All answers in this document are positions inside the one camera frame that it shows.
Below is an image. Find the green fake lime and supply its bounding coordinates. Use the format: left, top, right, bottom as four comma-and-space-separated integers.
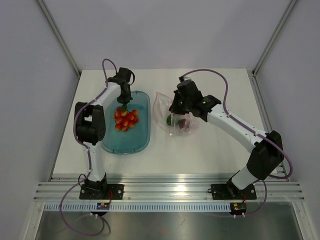
166, 114, 176, 127

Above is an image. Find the clear pink zip top bag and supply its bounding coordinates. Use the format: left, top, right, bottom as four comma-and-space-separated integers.
152, 92, 200, 137

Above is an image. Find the dark purple fake plum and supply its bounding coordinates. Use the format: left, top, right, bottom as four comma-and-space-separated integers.
178, 118, 191, 130

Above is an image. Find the red strawberry bunch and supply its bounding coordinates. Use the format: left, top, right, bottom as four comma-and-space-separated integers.
113, 106, 140, 132

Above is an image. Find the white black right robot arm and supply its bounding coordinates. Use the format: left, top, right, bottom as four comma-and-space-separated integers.
169, 77, 285, 200

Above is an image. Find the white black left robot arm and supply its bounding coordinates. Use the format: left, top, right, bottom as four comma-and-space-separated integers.
73, 67, 135, 202

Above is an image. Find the blue transparent plastic tray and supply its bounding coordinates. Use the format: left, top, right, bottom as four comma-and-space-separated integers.
101, 90, 151, 155

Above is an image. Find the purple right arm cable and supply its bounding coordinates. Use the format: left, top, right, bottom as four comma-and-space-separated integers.
178, 68, 294, 218

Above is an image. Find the aluminium mounting rail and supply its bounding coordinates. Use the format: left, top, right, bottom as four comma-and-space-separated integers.
33, 174, 305, 202

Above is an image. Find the left aluminium frame post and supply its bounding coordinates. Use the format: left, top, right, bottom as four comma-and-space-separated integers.
34, 0, 82, 80

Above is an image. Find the aluminium frame post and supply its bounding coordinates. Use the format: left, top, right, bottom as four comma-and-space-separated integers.
251, 0, 300, 78
34, 0, 82, 80

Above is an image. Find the white slotted cable duct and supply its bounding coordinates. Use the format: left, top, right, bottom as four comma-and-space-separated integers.
44, 201, 231, 213

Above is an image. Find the right aluminium frame post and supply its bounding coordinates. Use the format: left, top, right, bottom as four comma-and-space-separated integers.
251, 0, 300, 78

